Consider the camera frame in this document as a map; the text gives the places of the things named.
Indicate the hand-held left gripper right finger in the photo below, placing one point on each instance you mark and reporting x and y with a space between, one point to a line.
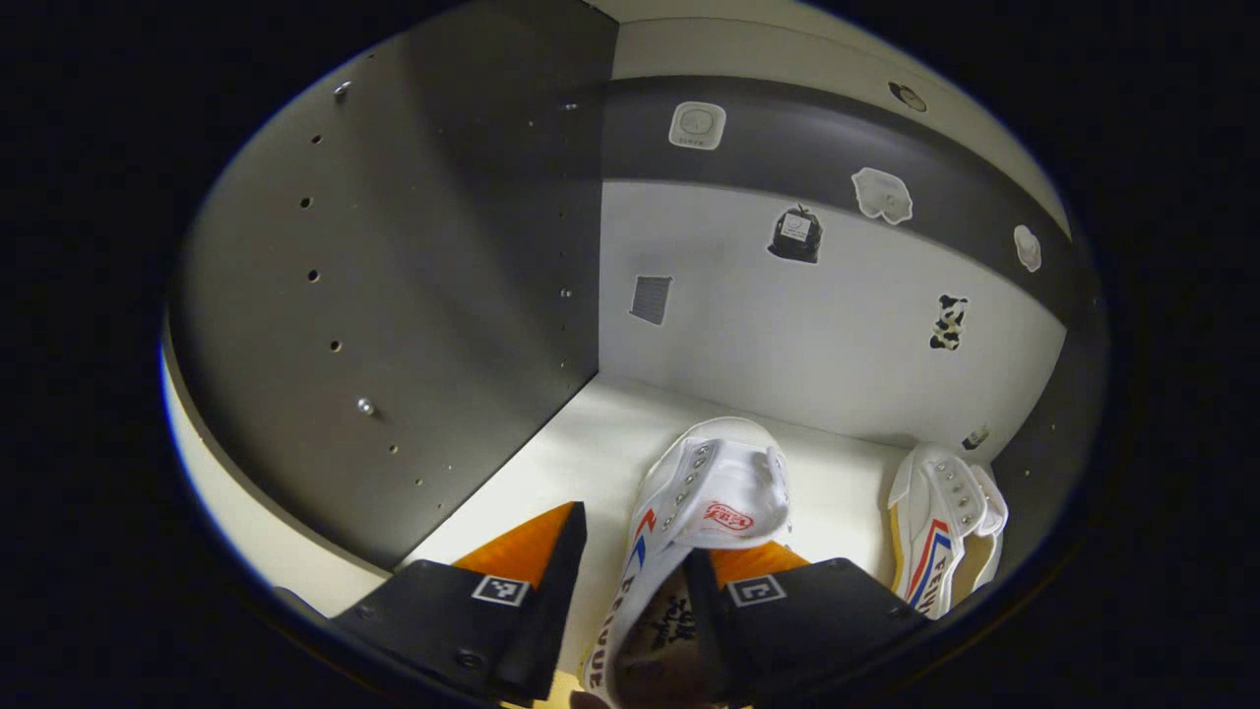
817 620

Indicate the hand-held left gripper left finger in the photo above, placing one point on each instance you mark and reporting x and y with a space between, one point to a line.
546 620

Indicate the white canvas shoe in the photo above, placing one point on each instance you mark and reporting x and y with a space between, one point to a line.
709 483
935 532

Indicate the white grey shoe cabinet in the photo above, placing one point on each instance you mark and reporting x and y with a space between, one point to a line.
787 335

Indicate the white shoe cabinet door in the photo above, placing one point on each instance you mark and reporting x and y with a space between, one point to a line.
256 532

